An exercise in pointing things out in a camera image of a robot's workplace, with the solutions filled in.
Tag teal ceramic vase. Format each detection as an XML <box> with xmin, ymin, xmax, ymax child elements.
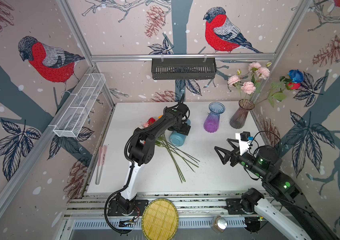
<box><xmin>169</xmin><ymin>120</ymin><xmax>191</xmax><ymax>147</ymax></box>

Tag pink grey glass vase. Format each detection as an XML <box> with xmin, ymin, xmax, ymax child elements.
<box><xmin>229</xmin><ymin>99</ymin><xmax>255</xmax><ymax>129</ymax></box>

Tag pink carnation bunch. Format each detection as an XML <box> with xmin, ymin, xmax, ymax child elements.
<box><xmin>227</xmin><ymin>70</ymin><xmax>256</xmax><ymax>99</ymax></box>
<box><xmin>248</xmin><ymin>62</ymin><xmax>272</xmax><ymax>93</ymax></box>

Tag red artificial rose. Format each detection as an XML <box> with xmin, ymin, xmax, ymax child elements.
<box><xmin>256</xmin><ymin>81</ymin><xmax>301</xmax><ymax>107</ymax></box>

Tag blue artificial rose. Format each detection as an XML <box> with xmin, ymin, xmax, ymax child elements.
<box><xmin>288</xmin><ymin>70</ymin><xmax>304</xmax><ymax>84</ymax></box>

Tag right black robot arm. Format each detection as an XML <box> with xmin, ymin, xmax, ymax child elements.
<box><xmin>214</xmin><ymin>139</ymin><xmax>338</xmax><ymax>240</ymax></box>

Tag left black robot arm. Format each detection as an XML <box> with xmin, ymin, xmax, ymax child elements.
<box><xmin>104</xmin><ymin>100</ymin><xmax>191</xmax><ymax>236</ymax></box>

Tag blue purple glass vase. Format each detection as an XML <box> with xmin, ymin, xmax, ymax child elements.
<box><xmin>203</xmin><ymin>102</ymin><xmax>225</xmax><ymax>133</ymax></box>

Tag dark red carnation stem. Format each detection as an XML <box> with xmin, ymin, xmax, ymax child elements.
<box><xmin>156</xmin><ymin>134</ymin><xmax>200</xmax><ymax>183</ymax></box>

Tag black hanging basket shelf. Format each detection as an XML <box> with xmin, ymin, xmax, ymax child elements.
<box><xmin>152</xmin><ymin>58</ymin><xmax>217</xmax><ymax>80</ymax></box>

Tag pink silicone tongs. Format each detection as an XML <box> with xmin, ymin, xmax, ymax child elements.
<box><xmin>95</xmin><ymin>145</ymin><xmax>107</xmax><ymax>185</ymax></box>

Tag yellow woven bamboo tray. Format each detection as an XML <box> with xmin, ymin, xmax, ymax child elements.
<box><xmin>142</xmin><ymin>199</ymin><xmax>179</xmax><ymax>240</ymax></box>

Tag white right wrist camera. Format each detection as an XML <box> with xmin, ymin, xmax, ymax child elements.
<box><xmin>235</xmin><ymin>132</ymin><xmax>253</xmax><ymax>156</ymax></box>

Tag white wire mesh basket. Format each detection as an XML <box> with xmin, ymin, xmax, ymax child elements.
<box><xmin>53</xmin><ymin>73</ymin><xmax>106</xmax><ymax>138</ymax></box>

